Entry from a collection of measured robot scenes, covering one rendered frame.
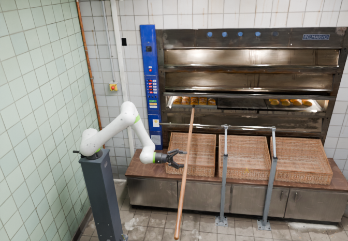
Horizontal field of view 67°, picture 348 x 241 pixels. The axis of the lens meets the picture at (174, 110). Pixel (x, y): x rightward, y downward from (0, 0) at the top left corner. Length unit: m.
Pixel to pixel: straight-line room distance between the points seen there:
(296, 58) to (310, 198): 1.50
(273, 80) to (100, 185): 2.05
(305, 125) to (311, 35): 1.02
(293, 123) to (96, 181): 2.24
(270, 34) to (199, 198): 1.94
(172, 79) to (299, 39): 1.37
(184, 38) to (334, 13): 1.44
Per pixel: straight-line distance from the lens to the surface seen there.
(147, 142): 2.31
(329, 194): 3.29
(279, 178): 3.09
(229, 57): 2.90
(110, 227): 2.88
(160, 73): 3.01
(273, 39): 2.93
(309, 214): 3.45
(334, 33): 3.09
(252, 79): 3.01
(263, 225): 3.41
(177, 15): 2.84
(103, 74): 3.21
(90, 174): 2.47
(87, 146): 2.13
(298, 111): 3.26
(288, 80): 3.08
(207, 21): 2.82
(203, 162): 3.21
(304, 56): 3.04
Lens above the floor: 2.55
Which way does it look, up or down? 26 degrees down
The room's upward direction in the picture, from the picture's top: 2 degrees counter-clockwise
